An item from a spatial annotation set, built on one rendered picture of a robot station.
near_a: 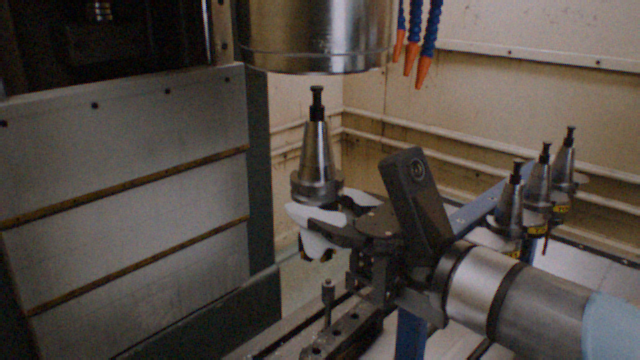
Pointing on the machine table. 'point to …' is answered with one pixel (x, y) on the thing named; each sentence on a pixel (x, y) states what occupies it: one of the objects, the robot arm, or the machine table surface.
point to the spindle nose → (317, 35)
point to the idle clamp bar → (345, 331)
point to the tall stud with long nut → (328, 300)
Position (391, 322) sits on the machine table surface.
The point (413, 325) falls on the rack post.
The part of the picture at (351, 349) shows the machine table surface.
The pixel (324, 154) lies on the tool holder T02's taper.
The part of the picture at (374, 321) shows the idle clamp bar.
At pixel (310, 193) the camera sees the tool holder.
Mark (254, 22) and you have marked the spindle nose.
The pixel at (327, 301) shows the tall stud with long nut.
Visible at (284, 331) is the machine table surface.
